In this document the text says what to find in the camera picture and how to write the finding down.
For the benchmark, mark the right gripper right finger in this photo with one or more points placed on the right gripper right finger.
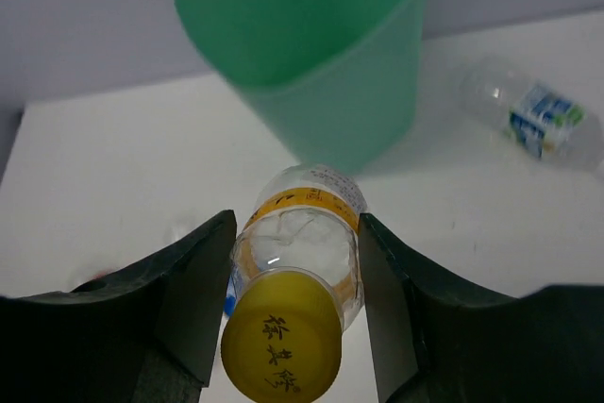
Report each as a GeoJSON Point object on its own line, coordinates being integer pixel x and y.
{"type": "Point", "coordinates": [437, 337]}

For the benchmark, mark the clear bottle blue label white cap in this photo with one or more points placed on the clear bottle blue label white cap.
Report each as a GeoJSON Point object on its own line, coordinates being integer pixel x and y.
{"type": "Point", "coordinates": [230, 300]}

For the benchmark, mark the clear bottle green-blue label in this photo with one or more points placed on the clear bottle green-blue label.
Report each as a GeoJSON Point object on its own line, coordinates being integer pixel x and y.
{"type": "Point", "coordinates": [548, 125]}

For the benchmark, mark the green plastic bin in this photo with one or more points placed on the green plastic bin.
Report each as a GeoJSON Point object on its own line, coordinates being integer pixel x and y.
{"type": "Point", "coordinates": [335, 80]}

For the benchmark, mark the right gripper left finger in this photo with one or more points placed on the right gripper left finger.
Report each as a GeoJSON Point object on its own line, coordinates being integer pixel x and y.
{"type": "Point", "coordinates": [145, 333]}

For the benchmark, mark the bottle yellow cap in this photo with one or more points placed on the bottle yellow cap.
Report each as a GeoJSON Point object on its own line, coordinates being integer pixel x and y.
{"type": "Point", "coordinates": [296, 284]}

